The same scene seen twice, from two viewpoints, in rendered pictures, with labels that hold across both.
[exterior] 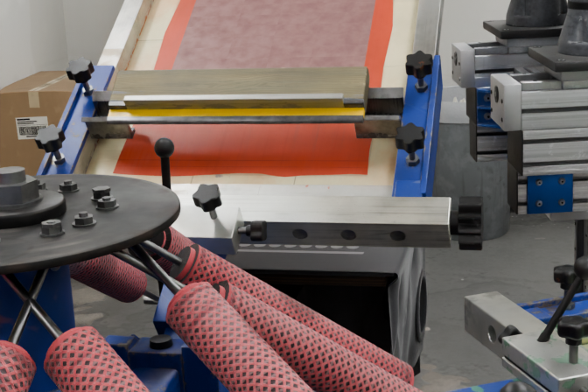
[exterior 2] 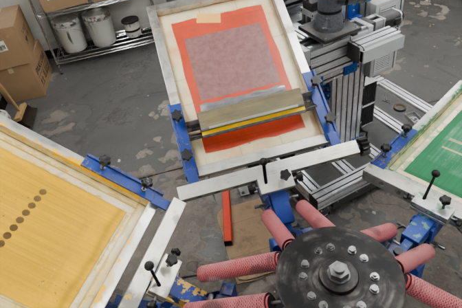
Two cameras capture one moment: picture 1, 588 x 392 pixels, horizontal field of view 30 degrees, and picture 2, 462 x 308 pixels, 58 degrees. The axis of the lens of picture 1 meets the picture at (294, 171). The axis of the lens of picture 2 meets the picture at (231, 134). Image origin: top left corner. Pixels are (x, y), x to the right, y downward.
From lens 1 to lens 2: 1.05 m
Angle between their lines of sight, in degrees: 31
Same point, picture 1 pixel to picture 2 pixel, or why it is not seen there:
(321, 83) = (285, 100)
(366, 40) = (272, 61)
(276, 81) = (267, 103)
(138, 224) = (393, 270)
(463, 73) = not seen: hidden behind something
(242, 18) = (214, 60)
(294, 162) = (275, 128)
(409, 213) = (345, 150)
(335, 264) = not seen: hidden behind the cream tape
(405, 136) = (330, 119)
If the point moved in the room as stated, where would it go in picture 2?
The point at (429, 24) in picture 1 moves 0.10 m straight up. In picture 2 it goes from (299, 51) to (298, 29)
